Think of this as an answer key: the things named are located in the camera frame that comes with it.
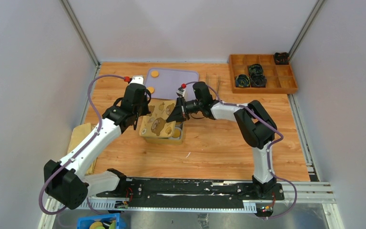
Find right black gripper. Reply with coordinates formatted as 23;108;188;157
167;96;203;124

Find silver tin lid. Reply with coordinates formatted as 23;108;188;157
139;99;176;138

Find metal tongs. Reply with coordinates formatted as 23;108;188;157
205;73;221;94

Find lavender plastic tray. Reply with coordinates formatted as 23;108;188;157
144;68;200;100

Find round orange cookie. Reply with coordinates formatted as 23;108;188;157
151;70;159;78
172;128;181;138
147;87;155;94

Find square metal cookie tin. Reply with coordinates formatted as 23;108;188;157
142;122;184;145

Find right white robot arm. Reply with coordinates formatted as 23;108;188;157
166;82;278;199

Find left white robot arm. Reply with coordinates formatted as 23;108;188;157
39;75;151;209

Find white paper cup bottom-right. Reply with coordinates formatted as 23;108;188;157
170;127;183;141

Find yellow folded cloth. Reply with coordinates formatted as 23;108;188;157
67;122;98;176

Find orange wooden compartment box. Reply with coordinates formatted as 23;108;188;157
228;54;298;94

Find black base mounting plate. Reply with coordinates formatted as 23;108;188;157
97;177;285;210

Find blue plastic bin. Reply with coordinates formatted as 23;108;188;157
77;213;127;229

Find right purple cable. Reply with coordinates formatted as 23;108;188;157
181;81;298;220

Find purple cable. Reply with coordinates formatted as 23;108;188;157
38;74;130;216
181;81;298;220

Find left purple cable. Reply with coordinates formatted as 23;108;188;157
38;74;130;216

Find black cable coil in box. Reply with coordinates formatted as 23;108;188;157
250;74;268;88
247;63;264;76
235;74;251;88

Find black cable coil corner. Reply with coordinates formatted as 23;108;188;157
273;52;289;65

